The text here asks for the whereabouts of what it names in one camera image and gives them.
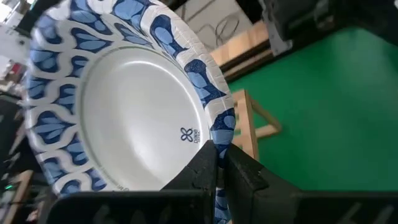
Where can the wooden slatted shelf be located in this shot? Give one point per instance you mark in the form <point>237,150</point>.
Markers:
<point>248,130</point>

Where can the white metal base bracket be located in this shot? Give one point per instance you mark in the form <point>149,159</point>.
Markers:
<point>277,42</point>

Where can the blue white patterned paper bowl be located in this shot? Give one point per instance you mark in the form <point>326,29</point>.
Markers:
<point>130,109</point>

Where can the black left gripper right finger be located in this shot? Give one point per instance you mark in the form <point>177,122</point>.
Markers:
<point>258,202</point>

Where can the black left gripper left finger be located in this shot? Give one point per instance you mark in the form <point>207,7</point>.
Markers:
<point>192,202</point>

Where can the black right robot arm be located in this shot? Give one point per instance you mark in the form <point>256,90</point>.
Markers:
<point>326,15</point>

